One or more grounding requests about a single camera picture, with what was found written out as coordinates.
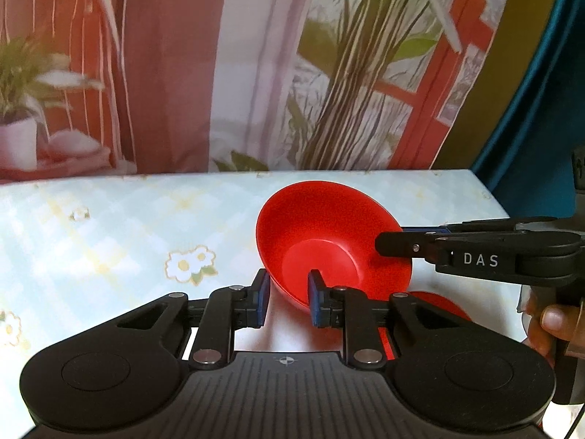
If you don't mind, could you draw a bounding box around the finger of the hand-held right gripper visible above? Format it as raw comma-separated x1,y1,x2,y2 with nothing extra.
375,231,440,262
401,217,558,235

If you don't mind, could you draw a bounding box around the blue curtain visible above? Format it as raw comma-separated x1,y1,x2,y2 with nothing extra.
471,0,585,220

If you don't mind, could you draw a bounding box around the person's right hand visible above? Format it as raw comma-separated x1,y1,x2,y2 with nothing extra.
521,292,572,369

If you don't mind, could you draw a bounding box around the red plastic bowl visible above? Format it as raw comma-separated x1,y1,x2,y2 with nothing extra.
379,290,472,361
255,182,413,316

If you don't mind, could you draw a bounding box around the black cable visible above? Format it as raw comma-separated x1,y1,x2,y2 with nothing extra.
564,404,585,439

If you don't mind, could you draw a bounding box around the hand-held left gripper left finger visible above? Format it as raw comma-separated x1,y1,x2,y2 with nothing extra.
116,269,271,370

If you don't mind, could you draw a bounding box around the printed room scene backdrop cloth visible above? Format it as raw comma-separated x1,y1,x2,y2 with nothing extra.
0,0,522,180

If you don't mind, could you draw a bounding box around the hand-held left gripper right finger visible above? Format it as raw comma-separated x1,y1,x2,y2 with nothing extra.
308,270,458,370

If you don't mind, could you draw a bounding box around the floral checked tablecloth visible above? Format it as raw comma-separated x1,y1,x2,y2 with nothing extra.
0,169,526,426

